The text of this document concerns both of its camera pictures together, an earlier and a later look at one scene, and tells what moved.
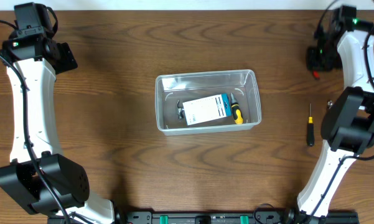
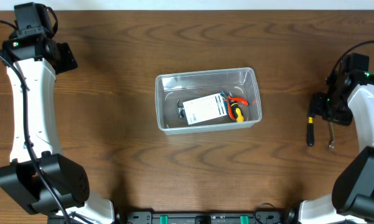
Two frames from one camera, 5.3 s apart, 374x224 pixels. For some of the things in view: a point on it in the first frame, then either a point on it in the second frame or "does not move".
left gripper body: x=63 y=60 does not move
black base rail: x=243 y=217 does not move
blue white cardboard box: x=206 y=109 does not move
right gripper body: x=324 y=57 to x=331 y=108
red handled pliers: x=316 y=76 to x=229 y=98
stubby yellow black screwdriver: x=238 y=114 does not move
